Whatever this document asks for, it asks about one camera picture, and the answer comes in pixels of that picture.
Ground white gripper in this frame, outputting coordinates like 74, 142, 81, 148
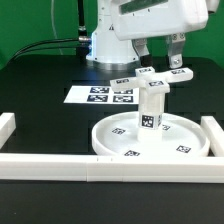
110, 0, 208, 69

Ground white cross-shaped table base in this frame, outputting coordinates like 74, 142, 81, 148
110, 67, 193, 95

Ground white round table top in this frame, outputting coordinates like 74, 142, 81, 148
92, 111, 210, 158

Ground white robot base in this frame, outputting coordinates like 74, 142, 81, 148
86, 0, 139, 70

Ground white marker sheet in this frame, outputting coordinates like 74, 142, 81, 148
64, 86, 139, 104

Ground black vertical pole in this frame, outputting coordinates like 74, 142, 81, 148
77, 0, 87, 41

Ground black cables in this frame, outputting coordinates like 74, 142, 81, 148
6, 37, 93, 66

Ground white U-shaped fence frame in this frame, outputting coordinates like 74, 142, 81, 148
0, 113, 224, 183

